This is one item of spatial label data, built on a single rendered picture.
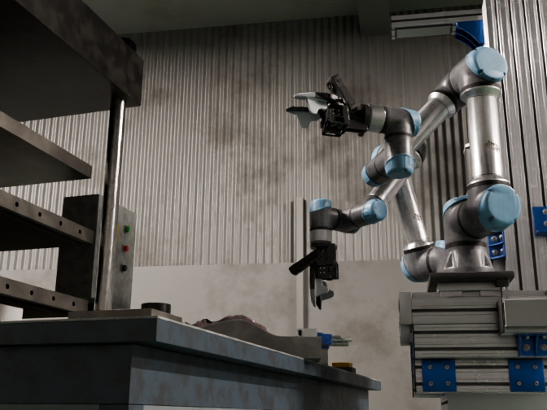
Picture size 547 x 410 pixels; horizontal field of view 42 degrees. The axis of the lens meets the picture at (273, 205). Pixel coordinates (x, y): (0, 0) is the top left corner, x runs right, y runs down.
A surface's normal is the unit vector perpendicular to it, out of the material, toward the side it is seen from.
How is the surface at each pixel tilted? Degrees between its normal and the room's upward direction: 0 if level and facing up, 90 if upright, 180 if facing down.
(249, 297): 90
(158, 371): 90
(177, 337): 90
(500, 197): 97
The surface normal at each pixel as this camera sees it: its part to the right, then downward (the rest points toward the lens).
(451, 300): -0.17, -0.28
